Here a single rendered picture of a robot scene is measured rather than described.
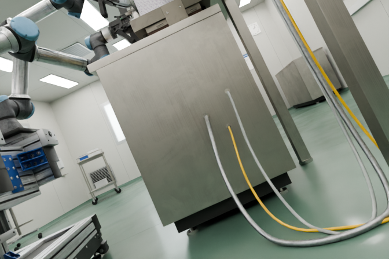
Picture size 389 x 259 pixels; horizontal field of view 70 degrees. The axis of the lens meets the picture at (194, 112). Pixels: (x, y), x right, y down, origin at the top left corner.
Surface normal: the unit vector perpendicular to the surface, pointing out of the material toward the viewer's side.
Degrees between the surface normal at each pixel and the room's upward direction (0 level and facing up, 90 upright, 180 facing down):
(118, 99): 90
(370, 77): 90
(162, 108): 90
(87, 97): 90
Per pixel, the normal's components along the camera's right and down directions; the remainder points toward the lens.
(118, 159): -0.07, -0.05
